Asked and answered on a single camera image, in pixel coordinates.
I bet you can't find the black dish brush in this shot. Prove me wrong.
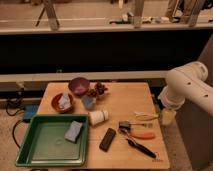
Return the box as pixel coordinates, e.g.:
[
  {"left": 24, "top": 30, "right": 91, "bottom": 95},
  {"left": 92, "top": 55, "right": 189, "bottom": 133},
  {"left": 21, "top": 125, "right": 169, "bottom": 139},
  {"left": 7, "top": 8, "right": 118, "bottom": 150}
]
[{"left": 118, "top": 121, "right": 156, "bottom": 159}]

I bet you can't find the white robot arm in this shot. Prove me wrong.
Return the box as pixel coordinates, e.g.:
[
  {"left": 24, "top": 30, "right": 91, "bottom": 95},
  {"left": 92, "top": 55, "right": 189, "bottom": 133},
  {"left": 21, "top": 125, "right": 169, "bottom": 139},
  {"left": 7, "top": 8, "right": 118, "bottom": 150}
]
[{"left": 158, "top": 61, "right": 213, "bottom": 126}]

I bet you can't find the purple bowl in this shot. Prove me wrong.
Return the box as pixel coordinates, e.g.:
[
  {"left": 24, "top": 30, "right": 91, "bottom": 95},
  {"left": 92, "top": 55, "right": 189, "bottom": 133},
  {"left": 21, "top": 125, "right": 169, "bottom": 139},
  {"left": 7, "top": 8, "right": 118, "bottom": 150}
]
[{"left": 68, "top": 77, "right": 90, "bottom": 96}]

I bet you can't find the red bowl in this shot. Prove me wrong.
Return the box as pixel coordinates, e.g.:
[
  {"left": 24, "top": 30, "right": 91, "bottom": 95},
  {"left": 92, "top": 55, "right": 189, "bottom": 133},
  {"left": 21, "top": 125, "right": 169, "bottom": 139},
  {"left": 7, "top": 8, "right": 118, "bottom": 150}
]
[{"left": 51, "top": 93, "right": 74, "bottom": 113}]

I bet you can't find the orange carrot toy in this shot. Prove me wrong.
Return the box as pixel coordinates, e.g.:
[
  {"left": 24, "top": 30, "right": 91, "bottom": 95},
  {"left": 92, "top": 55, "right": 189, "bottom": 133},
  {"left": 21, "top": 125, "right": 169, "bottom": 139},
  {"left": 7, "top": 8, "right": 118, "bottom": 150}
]
[{"left": 130, "top": 132, "right": 155, "bottom": 140}]

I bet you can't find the black remote control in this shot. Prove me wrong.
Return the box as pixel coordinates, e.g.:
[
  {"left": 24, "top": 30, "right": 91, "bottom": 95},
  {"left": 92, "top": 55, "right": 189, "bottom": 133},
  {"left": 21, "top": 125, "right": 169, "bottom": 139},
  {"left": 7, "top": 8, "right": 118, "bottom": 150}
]
[{"left": 99, "top": 128, "right": 116, "bottom": 152}]

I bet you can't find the white paper cup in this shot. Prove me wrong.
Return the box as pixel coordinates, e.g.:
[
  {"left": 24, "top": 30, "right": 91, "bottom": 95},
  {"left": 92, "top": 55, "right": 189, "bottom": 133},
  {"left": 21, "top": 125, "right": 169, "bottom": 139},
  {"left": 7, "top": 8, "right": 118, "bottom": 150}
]
[{"left": 89, "top": 110, "right": 109, "bottom": 126}]

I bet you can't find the bunch of dark grapes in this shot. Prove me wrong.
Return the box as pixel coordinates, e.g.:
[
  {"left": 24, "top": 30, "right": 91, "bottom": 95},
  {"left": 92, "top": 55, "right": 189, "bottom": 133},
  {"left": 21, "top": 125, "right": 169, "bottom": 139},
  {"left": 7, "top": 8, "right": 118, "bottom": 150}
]
[{"left": 87, "top": 82, "right": 108, "bottom": 98}]

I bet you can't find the blue cup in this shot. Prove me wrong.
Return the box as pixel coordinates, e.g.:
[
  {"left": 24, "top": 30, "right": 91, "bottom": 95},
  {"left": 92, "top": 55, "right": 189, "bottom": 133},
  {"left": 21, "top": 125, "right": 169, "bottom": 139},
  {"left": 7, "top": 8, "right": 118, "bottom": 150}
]
[{"left": 81, "top": 95, "right": 95, "bottom": 110}]

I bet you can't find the blue sponge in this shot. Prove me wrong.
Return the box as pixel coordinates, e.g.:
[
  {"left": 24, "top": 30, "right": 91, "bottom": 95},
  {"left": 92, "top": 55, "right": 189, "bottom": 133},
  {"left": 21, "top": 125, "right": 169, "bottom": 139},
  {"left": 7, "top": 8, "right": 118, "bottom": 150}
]
[{"left": 65, "top": 121, "right": 83, "bottom": 143}]

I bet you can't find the white blue packet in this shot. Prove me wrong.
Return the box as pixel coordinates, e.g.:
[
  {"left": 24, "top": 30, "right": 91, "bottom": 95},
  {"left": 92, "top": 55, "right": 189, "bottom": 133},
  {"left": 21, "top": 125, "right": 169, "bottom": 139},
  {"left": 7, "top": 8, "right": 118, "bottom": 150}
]
[{"left": 58, "top": 93, "right": 71, "bottom": 110}]

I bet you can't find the green plastic tray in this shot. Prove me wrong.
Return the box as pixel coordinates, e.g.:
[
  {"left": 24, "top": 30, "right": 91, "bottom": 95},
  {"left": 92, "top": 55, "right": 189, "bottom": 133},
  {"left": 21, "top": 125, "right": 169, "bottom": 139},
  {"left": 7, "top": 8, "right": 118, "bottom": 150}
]
[{"left": 15, "top": 114, "right": 89, "bottom": 168}]

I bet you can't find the blue box on floor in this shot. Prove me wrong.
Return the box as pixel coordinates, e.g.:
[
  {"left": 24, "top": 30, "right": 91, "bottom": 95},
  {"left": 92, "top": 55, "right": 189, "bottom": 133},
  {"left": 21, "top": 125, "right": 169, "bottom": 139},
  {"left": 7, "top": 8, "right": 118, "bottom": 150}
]
[{"left": 23, "top": 105, "right": 38, "bottom": 123}]

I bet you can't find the black cable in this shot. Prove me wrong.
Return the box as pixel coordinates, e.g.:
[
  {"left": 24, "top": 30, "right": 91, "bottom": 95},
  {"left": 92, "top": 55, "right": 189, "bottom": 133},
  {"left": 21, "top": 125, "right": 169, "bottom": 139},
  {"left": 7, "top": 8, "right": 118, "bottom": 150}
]
[{"left": 5, "top": 89, "right": 25, "bottom": 149}]

